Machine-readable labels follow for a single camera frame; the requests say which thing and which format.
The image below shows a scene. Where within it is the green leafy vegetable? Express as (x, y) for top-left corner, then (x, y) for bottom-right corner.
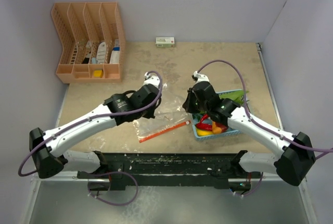
(219, 90), (248, 104)

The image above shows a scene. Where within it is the polka dot zip bag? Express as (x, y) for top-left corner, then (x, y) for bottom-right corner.
(156, 83), (185, 114)

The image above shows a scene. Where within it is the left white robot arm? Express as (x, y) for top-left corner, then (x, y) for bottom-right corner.
(29, 83), (162, 179)

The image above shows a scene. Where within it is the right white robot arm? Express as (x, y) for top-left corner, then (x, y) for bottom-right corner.
(183, 81), (316, 186)

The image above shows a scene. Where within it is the red zipper clear bag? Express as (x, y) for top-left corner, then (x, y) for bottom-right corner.
(133, 111), (191, 143)

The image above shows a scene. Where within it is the red chili pepper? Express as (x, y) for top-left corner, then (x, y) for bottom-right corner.
(196, 122), (212, 132)
(199, 114), (209, 123)

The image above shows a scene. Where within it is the blue plastic basket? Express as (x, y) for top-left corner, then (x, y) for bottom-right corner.
(191, 89), (244, 142)

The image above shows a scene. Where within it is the yellow pepper piece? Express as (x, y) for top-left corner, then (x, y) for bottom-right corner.
(196, 129), (213, 136)

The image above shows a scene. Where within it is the blue white box in organizer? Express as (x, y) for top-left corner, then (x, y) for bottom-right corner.
(109, 39), (120, 64)

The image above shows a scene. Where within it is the yellow block in organizer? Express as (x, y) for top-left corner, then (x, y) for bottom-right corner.
(93, 70), (104, 78)

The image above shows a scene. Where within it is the small green white box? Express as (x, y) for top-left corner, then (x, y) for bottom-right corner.
(156, 36), (175, 48)

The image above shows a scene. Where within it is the white tube in organizer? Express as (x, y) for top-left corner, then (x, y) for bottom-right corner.
(96, 42), (107, 64)

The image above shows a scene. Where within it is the orange plastic desk organizer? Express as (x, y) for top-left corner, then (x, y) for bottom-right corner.
(51, 2), (126, 84)

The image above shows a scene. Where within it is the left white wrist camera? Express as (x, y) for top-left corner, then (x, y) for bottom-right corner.
(143, 72), (160, 88)

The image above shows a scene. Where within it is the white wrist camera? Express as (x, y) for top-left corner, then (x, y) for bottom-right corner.
(143, 72), (160, 88)
(192, 71), (210, 84)

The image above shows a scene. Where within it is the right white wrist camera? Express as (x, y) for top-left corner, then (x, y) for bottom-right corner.
(192, 71), (210, 84)

